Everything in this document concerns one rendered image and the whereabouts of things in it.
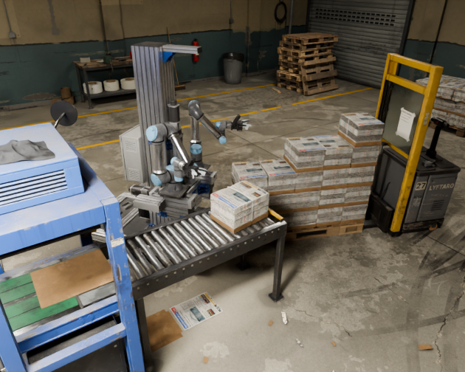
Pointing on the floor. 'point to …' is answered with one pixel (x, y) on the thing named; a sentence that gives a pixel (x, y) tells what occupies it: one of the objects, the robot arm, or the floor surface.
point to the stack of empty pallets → (302, 47)
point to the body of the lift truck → (436, 184)
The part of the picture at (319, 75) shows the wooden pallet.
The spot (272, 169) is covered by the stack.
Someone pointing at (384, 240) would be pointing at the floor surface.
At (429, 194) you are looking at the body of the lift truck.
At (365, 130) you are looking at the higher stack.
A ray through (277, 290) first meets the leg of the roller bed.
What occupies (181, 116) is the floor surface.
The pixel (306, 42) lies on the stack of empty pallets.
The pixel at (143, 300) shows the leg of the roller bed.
